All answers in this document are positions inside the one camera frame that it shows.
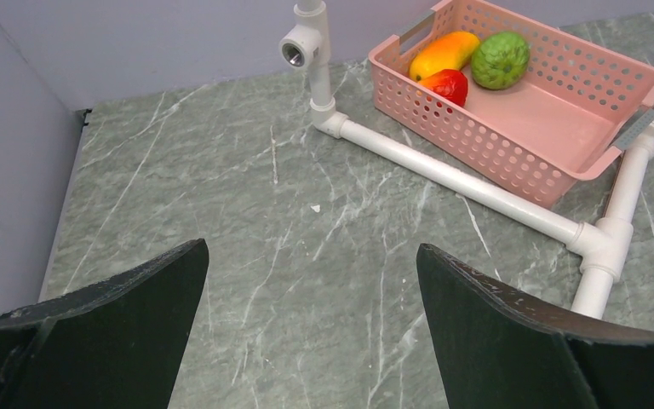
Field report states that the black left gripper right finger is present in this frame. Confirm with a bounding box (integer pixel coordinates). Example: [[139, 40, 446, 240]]
[[416, 244, 654, 408]]

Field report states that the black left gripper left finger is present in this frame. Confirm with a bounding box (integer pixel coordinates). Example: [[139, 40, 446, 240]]
[[0, 239, 209, 408]]

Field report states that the red fake fruit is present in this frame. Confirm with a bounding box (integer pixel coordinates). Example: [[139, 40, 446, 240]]
[[418, 69, 469, 107]]

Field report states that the green fake custard apple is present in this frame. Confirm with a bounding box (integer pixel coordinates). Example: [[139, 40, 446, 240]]
[[470, 31, 531, 90]]

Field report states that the yellow orange fake mango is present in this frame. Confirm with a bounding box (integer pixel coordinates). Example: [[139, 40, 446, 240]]
[[409, 31, 480, 82]]

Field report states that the pink perforated plastic basket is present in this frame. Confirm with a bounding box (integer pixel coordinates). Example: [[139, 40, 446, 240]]
[[369, 1, 654, 208]]

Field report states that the white PVC pipe frame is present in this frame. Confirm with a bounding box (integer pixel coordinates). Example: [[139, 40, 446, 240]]
[[278, 1, 654, 319]]

